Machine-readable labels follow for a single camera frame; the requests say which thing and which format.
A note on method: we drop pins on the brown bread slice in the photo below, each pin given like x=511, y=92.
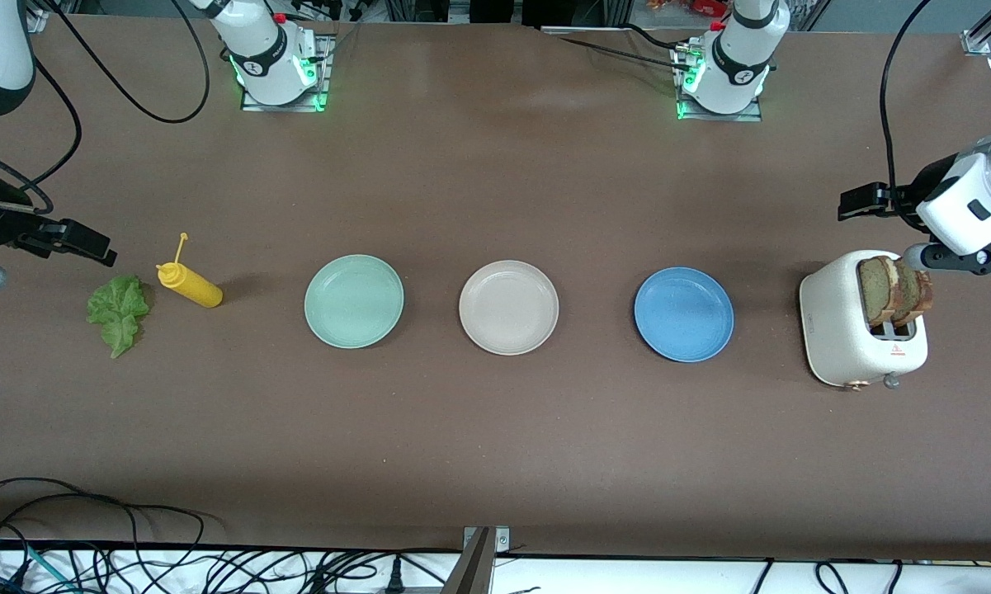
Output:
x=916, y=293
x=875, y=289

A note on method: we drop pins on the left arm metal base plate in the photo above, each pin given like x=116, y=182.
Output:
x=718, y=117

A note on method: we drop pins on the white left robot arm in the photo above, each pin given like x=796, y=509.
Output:
x=734, y=66

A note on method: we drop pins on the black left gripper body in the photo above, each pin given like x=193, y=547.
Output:
x=898, y=200

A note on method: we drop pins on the white toaster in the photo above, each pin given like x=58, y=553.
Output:
x=833, y=330

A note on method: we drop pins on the black power plug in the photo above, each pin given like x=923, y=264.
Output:
x=395, y=577

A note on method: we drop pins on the yellow mustard squeeze bottle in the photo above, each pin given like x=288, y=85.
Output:
x=190, y=285

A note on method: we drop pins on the pale green plate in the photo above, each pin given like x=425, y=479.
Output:
x=353, y=301

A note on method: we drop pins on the grey metal table bracket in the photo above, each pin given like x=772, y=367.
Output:
x=474, y=569

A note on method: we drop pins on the blue plate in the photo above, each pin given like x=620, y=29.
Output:
x=683, y=313

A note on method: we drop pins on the green lettuce leaf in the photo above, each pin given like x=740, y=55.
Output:
x=120, y=313

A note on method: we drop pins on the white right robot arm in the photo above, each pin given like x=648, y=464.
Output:
x=264, y=62

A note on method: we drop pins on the red orange packet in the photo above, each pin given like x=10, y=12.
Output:
x=701, y=7

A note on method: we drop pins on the beige plate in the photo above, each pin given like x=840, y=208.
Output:
x=508, y=307

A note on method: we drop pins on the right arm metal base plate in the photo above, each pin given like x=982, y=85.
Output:
x=323, y=74

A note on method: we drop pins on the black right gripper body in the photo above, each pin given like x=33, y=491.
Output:
x=0, y=223

